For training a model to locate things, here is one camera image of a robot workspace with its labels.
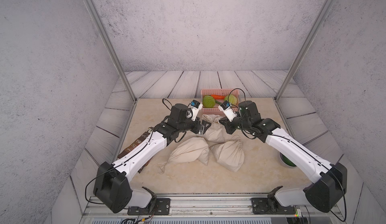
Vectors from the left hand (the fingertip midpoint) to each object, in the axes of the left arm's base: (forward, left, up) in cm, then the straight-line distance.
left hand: (207, 122), depth 76 cm
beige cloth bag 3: (+2, -6, -12) cm, 14 cm away
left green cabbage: (+32, -4, -18) cm, 36 cm away
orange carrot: (+40, -12, -21) cm, 47 cm away
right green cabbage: (+32, -21, -17) cm, 42 cm away
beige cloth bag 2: (-11, -12, -16) cm, 22 cm away
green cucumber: (+32, -10, -18) cm, 38 cm away
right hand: (+1, -7, 0) cm, 7 cm away
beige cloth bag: (-6, +8, -16) cm, 19 cm away
